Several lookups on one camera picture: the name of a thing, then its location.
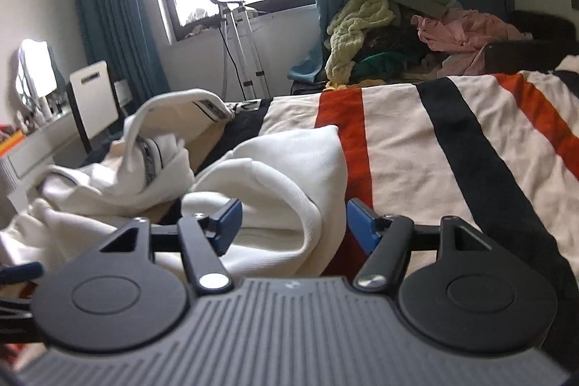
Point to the pink garment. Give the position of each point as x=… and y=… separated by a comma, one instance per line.
x=466, y=28

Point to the small beige cloth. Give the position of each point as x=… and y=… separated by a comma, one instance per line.
x=194, y=22

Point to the olive garment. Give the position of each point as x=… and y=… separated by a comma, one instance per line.
x=425, y=1

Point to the striped blanket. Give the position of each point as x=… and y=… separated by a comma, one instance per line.
x=407, y=142

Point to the black armchair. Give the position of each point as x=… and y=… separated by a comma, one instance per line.
x=515, y=56

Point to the white dressing table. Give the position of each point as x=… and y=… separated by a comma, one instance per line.
x=40, y=142

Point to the green garment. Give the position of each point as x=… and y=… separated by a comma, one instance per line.
x=380, y=62

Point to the white and black chair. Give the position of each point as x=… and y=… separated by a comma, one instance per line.
x=92, y=96

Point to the group of cosmetic bottles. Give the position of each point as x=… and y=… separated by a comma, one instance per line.
x=45, y=108

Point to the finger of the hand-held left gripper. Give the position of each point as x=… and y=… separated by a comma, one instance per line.
x=20, y=273

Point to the wavy vanity mirror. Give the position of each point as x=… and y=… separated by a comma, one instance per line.
x=36, y=65

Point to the dark garment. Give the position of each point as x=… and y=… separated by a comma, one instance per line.
x=393, y=42

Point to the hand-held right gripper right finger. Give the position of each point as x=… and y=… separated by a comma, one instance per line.
x=362, y=227

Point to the yellow-green knit blanket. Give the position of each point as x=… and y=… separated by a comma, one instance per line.
x=353, y=33

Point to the white zip jacket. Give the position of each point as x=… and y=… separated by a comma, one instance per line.
x=271, y=169

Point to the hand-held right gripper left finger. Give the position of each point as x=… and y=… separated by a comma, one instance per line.
x=228, y=227

